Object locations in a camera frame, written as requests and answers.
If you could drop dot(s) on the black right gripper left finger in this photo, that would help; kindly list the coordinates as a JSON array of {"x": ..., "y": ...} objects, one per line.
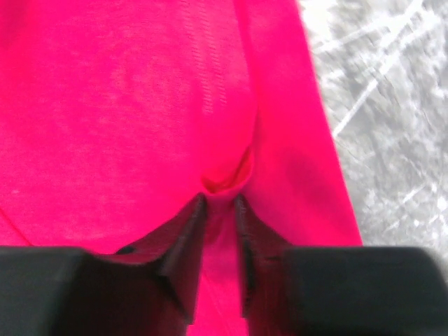
[{"x": 148, "y": 287}]

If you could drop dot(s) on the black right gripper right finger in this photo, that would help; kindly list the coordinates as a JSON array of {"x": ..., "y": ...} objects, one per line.
[{"x": 297, "y": 290}]

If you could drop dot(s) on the hot pink t-shirt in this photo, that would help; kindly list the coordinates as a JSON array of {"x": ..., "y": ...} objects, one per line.
[{"x": 114, "y": 114}]

